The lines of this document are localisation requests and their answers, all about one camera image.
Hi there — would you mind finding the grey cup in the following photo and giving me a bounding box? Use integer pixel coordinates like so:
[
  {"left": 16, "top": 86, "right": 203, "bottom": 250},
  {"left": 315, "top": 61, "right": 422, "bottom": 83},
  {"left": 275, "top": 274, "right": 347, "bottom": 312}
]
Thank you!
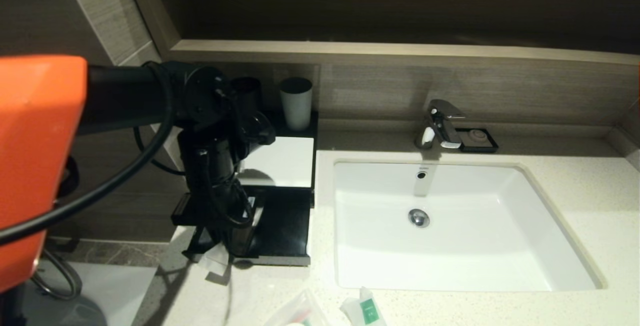
[{"left": 279, "top": 77, "right": 314, "bottom": 132}]

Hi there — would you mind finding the black cup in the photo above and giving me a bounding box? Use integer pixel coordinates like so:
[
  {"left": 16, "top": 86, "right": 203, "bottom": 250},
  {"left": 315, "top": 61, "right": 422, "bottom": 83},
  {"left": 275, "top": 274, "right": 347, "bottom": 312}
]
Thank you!
[{"left": 231, "top": 77, "right": 262, "bottom": 116}]

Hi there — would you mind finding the toothbrush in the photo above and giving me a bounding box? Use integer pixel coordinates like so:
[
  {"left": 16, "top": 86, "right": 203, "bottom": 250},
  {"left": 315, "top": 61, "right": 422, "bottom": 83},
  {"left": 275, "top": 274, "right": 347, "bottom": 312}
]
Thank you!
[{"left": 197, "top": 243, "right": 233, "bottom": 286}]

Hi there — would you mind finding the black soap dish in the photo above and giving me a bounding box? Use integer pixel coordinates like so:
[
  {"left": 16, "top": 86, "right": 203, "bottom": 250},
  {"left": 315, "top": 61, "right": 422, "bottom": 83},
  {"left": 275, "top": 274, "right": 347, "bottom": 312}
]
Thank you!
[{"left": 454, "top": 128, "right": 500, "bottom": 154}]

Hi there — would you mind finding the black pull-out drawer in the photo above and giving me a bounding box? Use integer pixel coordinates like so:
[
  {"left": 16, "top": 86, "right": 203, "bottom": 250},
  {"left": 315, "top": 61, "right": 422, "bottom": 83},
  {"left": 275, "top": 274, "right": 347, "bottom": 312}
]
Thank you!
[{"left": 220, "top": 188, "right": 315, "bottom": 266}]

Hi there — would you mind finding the wooden wall shelf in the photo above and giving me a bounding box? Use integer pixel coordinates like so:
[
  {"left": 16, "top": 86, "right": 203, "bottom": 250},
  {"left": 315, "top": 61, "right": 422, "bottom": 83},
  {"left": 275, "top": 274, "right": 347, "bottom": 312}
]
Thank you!
[{"left": 169, "top": 39, "right": 640, "bottom": 68}]

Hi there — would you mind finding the chrome faucet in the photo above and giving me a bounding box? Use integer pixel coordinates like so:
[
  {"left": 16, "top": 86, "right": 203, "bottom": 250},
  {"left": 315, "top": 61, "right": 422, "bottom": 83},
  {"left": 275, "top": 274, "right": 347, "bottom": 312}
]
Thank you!
[{"left": 414, "top": 99, "right": 467, "bottom": 151}]

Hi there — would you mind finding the chrome drain stopper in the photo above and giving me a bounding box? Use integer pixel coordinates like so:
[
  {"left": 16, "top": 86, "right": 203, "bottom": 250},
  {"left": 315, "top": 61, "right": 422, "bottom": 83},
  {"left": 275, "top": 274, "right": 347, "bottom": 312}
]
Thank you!
[{"left": 408, "top": 208, "right": 431, "bottom": 229}]

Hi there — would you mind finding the white sink basin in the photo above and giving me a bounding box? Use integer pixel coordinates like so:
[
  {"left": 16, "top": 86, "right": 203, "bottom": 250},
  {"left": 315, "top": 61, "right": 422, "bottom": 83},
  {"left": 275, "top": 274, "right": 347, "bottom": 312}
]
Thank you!
[{"left": 332, "top": 161, "right": 608, "bottom": 294}]

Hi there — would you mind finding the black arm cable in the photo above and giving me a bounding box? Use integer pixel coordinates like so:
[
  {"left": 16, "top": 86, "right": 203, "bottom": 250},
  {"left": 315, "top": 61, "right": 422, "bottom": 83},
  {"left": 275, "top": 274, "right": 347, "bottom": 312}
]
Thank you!
[{"left": 0, "top": 62, "right": 177, "bottom": 246}]

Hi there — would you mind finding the clear plastic packet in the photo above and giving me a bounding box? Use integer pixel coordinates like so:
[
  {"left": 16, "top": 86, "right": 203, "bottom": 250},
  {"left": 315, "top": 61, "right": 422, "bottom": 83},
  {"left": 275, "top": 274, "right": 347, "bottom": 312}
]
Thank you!
[{"left": 264, "top": 289, "right": 332, "bottom": 326}]

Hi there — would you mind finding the metal shower hose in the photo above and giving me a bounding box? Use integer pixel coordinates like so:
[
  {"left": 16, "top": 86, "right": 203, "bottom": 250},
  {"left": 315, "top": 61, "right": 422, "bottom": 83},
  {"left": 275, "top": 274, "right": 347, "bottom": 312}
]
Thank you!
[{"left": 30, "top": 250, "right": 84, "bottom": 301}]

